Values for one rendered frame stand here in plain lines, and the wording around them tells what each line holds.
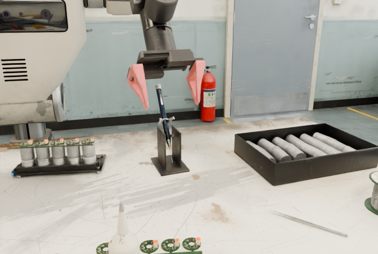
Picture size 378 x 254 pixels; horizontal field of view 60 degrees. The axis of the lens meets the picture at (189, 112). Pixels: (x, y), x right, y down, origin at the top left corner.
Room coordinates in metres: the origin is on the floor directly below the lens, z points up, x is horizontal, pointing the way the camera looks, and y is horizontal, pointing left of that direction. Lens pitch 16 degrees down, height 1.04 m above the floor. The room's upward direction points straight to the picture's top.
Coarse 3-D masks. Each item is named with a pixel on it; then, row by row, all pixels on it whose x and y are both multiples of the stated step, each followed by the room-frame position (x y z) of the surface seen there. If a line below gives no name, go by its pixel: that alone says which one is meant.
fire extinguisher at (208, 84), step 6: (210, 66) 3.21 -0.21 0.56; (204, 78) 3.16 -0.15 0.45; (210, 78) 3.15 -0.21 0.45; (204, 84) 3.15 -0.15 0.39; (210, 84) 3.14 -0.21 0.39; (204, 90) 3.15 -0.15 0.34; (210, 90) 3.14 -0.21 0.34; (204, 96) 3.15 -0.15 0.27; (210, 96) 3.14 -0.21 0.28; (204, 102) 3.15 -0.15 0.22; (210, 102) 3.14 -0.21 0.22; (204, 108) 3.15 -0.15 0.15; (210, 108) 3.14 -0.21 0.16; (204, 114) 3.15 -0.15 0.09; (210, 114) 3.14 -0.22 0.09; (204, 120) 3.15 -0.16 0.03; (210, 120) 3.15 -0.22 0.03
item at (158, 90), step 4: (160, 88) 0.67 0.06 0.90; (156, 92) 0.67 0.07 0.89; (160, 92) 0.66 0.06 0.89; (160, 96) 0.66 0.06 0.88; (160, 100) 0.65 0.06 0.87; (160, 104) 0.65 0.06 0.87; (160, 108) 0.65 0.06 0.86; (164, 108) 0.65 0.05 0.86; (160, 112) 0.64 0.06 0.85; (164, 112) 0.64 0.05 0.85; (164, 116) 0.64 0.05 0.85; (164, 120) 0.63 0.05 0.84; (164, 124) 0.63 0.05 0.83; (164, 128) 0.62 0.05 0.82; (168, 128) 0.62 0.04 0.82; (164, 132) 0.62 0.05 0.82; (168, 132) 0.62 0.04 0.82; (168, 136) 0.61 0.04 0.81
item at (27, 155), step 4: (24, 144) 0.57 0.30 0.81; (28, 148) 0.56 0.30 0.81; (32, 148) 0.57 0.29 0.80; (20, 152) 0.56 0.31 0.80; (24, 152) 0.56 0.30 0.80; (28, 152) 0.56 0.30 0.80; (32, 152) 0.57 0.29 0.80; (24, 156) 0.56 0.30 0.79; (28, 156) 0.56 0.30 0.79; (32, 156) 0.57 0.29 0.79; (24, 160) 0.56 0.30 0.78; (28, 160) 0.56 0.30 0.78; (32, 160) 0.57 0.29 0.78; (24, 164) 0.56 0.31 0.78; (28, 164) 0.56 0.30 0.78; (32, 164) 0.56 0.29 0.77
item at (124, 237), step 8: (120, 208) 0.31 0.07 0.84; (120, 216) 0.31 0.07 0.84; (120, 224) 0.30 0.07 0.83; (120, 232) 0.30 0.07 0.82; (128, 232) 0.31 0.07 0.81; (112, 240) 0.30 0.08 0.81; (120, 240) 0.30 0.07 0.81; (128, 240) 0.30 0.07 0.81; (136, 240) 0.31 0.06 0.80; (112, 248) 0.30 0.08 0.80; (120, 248) 0.30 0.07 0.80; (128, 248) 0.30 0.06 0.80; (136, 248) 0.30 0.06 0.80
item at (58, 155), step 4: (64, 144) 0.58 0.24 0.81; (52, 148) 0.57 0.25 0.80; (56, 148) 0.57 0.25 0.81; (60, 148) 0.57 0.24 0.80; (64, 148) 0.58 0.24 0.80; (52, 152) 0.57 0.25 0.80; (56, 152) 0.57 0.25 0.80; (60, 152) 0.57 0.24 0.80; (64, 152) 0.58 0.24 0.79; (52, 156) 0.57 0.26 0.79; (56, 156) 0.57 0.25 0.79; (60, 156) 0.57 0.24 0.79; (64, 156) 0.58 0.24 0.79; (52, 160) 0.57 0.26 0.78; (56, 160) 0.57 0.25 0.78; (60, 160) 0.57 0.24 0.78; (64, 160) 0.57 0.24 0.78; (56, 164) 0.57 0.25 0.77; (60, 164) 0.57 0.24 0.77
